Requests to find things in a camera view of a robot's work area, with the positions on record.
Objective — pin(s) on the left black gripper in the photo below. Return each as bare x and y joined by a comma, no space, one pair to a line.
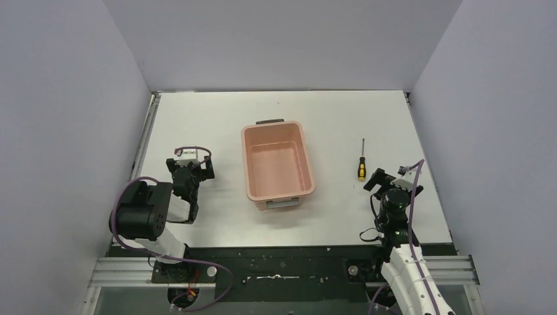
188,172

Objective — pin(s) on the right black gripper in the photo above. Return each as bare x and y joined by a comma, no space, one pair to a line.
383,184

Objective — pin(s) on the yellow black handled screwdriver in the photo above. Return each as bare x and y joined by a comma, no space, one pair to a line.
362,171

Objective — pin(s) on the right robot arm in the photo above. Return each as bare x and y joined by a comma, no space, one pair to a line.
403,264

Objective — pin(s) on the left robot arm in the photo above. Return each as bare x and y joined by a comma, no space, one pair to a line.
143,210

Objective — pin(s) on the pink plastic bin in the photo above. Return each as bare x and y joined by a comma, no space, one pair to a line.
277,165

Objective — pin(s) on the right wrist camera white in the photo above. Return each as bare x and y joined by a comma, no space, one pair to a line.
405,179

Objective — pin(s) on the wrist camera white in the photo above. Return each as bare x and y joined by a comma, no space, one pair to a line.
405,179
186,156

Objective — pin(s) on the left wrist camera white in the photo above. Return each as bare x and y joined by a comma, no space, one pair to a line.
186,156

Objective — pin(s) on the left aluminium side rail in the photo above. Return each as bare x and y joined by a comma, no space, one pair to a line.
145,136

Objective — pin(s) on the aluminium front rail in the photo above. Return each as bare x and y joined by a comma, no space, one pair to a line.
135,272

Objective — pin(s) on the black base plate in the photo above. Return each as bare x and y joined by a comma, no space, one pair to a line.
360,284

